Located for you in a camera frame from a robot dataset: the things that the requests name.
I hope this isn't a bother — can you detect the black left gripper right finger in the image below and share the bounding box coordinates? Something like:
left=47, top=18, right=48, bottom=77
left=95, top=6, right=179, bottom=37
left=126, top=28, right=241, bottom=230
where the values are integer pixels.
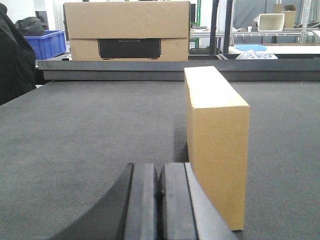
left=159, top=162, right=237, bottom=240

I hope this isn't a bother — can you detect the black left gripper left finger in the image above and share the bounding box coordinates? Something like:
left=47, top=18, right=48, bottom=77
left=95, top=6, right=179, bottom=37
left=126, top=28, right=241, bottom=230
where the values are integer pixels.
left=52, top=163, right=158, bottom=240

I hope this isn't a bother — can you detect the small brown cardboard package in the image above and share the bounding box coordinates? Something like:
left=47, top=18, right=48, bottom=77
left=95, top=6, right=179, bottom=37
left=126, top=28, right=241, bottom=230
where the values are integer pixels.
left=184, top=66, right=250, bottom=231

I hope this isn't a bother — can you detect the clear plastic bag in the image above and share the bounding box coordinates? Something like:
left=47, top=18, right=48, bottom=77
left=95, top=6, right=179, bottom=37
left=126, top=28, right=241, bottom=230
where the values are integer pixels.
left=235, top=50, right=278, bottom=60

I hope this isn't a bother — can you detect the blue plastic tray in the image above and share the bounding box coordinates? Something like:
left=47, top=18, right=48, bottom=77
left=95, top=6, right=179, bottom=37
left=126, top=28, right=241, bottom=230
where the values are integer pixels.
left=234, top=44, right=267, bottom=52

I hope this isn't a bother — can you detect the large brown Ecoflow carton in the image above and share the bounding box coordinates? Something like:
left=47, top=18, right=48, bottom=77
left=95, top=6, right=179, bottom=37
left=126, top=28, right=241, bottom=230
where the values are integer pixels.
left=63, top=0, right=190, bottom=62

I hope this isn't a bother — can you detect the blue plastic crate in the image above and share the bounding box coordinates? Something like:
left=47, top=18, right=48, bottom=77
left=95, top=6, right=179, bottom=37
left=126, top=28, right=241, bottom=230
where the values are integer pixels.
left=24, top=30, right=66, bottom=60

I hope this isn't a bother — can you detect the dark jacket on chair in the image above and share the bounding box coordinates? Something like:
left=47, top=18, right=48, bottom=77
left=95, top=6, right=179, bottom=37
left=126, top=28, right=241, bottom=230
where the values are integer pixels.
left=0, top=3, right=36, bottom=105

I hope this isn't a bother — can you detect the white shelving rack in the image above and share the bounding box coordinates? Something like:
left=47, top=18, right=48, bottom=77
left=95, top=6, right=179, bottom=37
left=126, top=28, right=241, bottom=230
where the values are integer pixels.
left=230, top=28, right=320, bottom=45

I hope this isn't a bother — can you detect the white plastic bin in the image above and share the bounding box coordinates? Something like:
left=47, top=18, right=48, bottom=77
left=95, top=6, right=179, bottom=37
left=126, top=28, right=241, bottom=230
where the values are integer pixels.
left=253, top=13, right=285, bottom=32

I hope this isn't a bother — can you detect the black backpack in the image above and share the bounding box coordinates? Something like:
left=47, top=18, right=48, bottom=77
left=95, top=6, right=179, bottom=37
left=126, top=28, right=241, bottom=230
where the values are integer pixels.
left=15, top=16, right=46, bottom=37

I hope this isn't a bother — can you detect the open brown carton far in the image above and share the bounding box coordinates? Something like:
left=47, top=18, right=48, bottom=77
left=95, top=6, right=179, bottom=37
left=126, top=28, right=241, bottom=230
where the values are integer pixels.
left=272, top=3, right=297, bottom=28

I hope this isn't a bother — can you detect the black vertical post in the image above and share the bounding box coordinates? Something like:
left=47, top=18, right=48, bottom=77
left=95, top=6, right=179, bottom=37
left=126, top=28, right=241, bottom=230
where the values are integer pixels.
left=209, top=0, right=220, bottom=55

